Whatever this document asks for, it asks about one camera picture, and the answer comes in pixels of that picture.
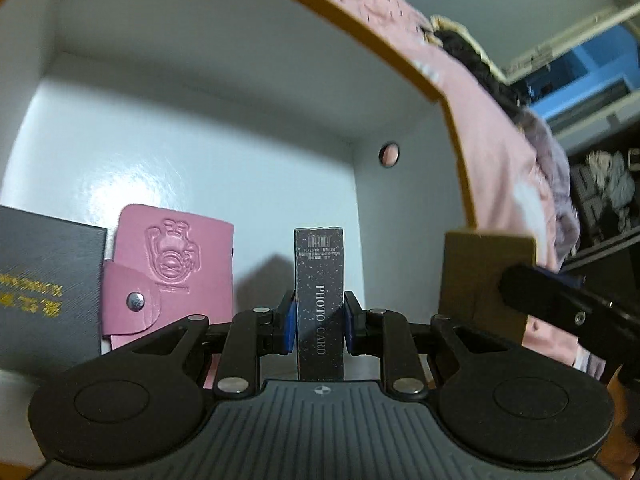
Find dark photo card box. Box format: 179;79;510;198
294;228;344;382

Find gold cube gift box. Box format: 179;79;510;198
438;230;536;344

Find person's hand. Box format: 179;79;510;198
597;370;639;480

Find pink patterned bed quilt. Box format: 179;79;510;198
269;0;609;378

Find grey clothes pile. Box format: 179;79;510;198
570;151;639;244

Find pink leather card holder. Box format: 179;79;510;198
100;202;236;391

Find black textured gift box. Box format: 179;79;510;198
0;206;106;378

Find window frame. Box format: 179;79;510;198
503;2;639;154

